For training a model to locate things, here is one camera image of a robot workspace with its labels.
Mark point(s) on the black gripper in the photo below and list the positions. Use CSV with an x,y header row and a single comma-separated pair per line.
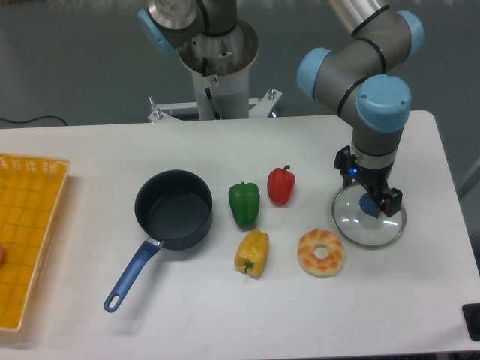
x,y
375,182

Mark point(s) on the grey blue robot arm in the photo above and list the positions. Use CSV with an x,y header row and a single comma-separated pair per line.
x,y
353,83

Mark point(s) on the glass pot lid blue knob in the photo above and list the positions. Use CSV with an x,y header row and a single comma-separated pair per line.
x,y
350,213

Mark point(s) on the glazed donut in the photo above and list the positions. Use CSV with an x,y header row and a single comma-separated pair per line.
x,y
320,253

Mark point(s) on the red bell pepper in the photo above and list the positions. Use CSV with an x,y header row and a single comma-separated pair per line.
x,y
280,185

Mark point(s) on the black table edge device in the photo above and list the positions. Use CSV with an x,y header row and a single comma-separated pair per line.
x,y
471,315

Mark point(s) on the green bell pepper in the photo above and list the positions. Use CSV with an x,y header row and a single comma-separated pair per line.
x,y
244,202

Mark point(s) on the yellow bell pepper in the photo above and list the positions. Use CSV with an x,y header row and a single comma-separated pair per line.
x,y
252,253

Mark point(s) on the yellow plastic basket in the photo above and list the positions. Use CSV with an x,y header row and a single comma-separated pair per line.
x,y
30,191

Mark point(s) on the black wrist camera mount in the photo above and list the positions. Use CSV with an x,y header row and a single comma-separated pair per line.
x,y
345,162

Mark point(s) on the dark saucepan blue handle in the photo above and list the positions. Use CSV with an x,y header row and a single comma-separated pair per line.
x,y
174,208

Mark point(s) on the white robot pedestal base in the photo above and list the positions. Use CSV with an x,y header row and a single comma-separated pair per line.
x,y
220,72

